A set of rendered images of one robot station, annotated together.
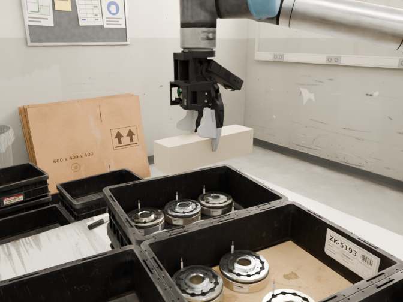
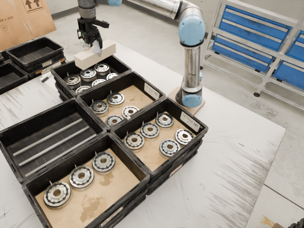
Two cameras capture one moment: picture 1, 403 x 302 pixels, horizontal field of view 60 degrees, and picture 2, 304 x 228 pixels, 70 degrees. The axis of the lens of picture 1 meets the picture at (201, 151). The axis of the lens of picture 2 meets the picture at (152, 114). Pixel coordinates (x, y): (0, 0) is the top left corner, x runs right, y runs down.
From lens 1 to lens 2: 53 cm
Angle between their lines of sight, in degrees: 33
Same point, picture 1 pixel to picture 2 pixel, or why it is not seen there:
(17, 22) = not seen: outside the picture
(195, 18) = (85, 5)
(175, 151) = (84, 60)
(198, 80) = (89, 29)
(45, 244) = (24, 92)
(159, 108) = not seen: outside the picture
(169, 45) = not seen: outside the picture
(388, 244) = (173, 78)
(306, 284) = (137, 102)
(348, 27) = (150, 6)
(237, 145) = (109, 51)
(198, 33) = (87, 11)
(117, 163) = (32, 22)
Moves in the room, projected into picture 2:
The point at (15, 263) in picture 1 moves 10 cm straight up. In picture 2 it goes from (14, 103) to (8, 91)
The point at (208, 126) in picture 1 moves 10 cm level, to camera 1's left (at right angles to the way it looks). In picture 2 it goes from (96, 48) to (76, 49)
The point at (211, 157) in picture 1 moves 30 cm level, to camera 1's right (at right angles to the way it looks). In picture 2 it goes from (99, 59) to (152, 55)
